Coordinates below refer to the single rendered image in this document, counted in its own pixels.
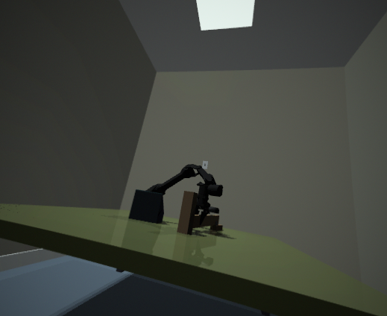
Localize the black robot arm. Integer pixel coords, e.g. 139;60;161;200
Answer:
146;164;223;197

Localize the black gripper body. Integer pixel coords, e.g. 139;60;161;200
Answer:
195;194;219;214

